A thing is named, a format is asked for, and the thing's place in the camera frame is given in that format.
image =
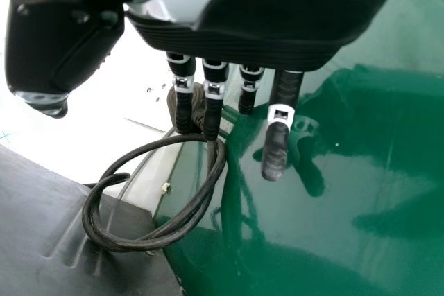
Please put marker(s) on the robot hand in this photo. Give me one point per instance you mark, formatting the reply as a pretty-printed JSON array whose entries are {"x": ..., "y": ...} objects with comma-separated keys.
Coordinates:
[{"x": 263, "y": 22}]

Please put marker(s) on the small white plastic clip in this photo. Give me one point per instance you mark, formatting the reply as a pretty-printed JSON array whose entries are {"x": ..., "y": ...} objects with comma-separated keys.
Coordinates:
[{"x": 166, "y": 188}]

